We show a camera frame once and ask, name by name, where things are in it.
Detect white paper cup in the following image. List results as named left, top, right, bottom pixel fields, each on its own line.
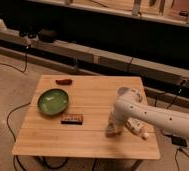
left=117, top=87, right=130, bottom=96

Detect wooden table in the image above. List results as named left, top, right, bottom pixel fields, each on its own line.
left=12, top=75, right=160, bottom=160

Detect white plastic bottle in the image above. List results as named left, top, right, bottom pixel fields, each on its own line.
left=126, top=118, right=149, bottom=140

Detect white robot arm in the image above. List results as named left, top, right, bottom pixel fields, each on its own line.
left=106, top=87, right=189, bottom=140

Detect green bowl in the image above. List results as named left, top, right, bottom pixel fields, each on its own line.
left=37, top=89, right=69, bottom=116

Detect black power adapter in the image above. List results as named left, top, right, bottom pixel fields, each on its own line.
left=171, top=136, right=187, bottom=147

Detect red sausage toy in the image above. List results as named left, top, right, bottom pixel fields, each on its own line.
left=55, top=79, right=72, bottom=85

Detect black cable right floor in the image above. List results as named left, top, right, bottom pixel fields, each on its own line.
left=154, top=78, right=189, bottom=165

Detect black floor cable left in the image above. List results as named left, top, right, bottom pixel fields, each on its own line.
left=6, top=102, right=32, bottom=171

